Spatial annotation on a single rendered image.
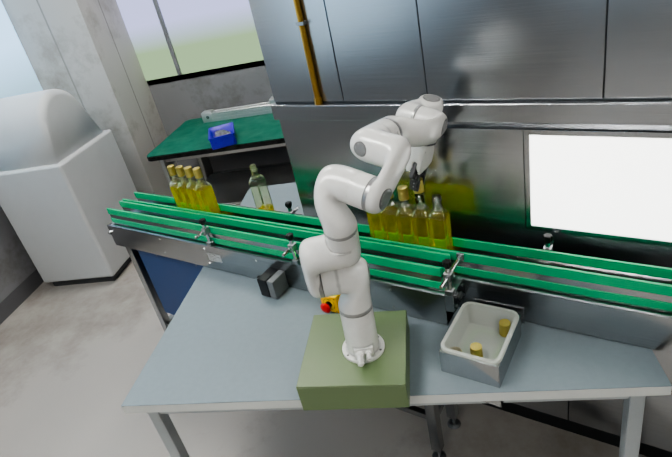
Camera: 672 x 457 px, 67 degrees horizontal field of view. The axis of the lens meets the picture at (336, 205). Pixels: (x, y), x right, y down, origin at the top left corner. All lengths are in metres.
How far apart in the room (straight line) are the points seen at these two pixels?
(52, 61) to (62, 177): 1.30
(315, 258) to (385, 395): 0.45
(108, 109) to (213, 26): 1.12
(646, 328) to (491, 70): 0.83
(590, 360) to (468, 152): 0.69
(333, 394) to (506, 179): 0.83
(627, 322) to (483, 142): 0.64
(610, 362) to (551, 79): 0.79
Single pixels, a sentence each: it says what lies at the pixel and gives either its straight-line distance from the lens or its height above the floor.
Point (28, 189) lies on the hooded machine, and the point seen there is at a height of 0.83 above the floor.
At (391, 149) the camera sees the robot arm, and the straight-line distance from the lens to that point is 1.17.
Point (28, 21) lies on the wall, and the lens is 4.84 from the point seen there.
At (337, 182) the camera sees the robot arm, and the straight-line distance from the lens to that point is 1.17.
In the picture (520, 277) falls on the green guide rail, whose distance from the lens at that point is 1.65.
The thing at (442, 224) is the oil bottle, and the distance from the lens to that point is 1.65.
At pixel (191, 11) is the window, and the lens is 4.77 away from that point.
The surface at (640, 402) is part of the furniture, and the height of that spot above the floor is 0.64.
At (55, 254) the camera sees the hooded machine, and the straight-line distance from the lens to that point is 4.24.
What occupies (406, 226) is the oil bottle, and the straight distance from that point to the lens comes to 1.72.
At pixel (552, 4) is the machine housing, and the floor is 1.65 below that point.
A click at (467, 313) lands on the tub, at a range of 1.68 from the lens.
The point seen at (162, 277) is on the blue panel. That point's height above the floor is 0.59.
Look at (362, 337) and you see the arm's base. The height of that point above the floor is 0.92.
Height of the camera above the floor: 1.91
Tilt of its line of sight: 27 degrees down
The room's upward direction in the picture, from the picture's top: 13 degrees counter-clockwise
